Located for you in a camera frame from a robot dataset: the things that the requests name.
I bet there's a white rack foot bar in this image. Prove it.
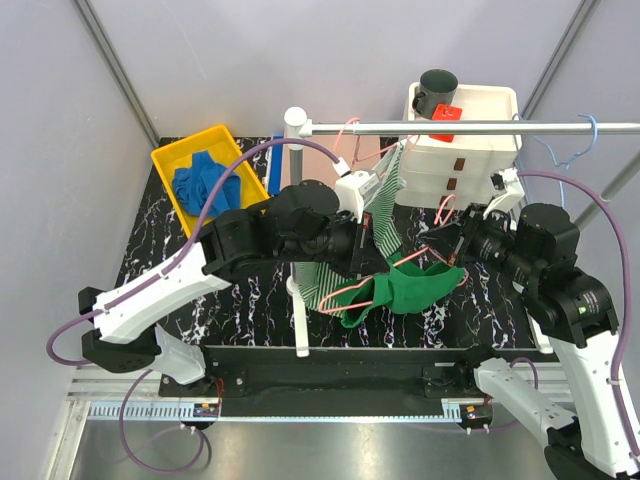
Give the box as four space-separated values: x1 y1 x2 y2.
286 264 310 358

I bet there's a blue tank top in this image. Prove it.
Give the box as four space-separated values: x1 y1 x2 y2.
172 151 241 218

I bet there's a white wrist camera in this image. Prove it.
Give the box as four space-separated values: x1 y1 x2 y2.
483 167 525 220
334 170 382 223

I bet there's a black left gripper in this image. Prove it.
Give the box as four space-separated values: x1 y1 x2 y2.
280 205 391 278

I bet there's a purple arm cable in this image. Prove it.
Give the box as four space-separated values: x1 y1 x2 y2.
45 138 351 366
517 170 640 461

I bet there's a black marbled mat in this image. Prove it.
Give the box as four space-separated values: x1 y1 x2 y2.
95 135 551 351

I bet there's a pink wire hanger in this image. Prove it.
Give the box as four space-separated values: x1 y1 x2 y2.
331 117 420 169
318 194 456 314

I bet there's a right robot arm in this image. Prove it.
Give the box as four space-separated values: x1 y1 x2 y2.
426 203 639 479

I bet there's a white drawer unit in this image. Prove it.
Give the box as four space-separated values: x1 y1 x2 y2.
396 84 522 209

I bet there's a metal clothes rail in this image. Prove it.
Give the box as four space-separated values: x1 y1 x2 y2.
300 120 639 136

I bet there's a purple floor cable loop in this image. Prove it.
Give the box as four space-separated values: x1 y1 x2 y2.
117 367 213 471

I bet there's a green white striped tank top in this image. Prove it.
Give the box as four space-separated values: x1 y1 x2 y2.
294 141 406 312

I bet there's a red plastic block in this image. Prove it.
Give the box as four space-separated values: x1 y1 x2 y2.
430 104 463 143

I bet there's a blue framed pink board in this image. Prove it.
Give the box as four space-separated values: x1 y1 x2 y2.
267 135 384 197

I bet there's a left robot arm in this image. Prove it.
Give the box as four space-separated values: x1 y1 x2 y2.
81 180 389 396

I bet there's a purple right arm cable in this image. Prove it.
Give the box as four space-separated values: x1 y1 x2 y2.
517 170 640 461

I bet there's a dark grey mug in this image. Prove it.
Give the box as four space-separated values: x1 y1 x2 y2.
411 69 459 119

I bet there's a white grey rack post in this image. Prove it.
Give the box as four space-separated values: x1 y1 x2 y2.
284 106 308 185

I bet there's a yellow plastic bin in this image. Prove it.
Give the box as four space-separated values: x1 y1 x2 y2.
151 125 268 237

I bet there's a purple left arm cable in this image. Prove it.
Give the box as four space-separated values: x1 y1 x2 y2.
45 138 351 366

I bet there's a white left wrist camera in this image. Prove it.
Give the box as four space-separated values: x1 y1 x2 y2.
334 170 382 223

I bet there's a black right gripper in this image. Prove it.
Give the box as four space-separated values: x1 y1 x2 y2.
419 201 540 285

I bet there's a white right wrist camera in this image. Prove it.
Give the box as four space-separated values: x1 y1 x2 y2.
483 167 525 220

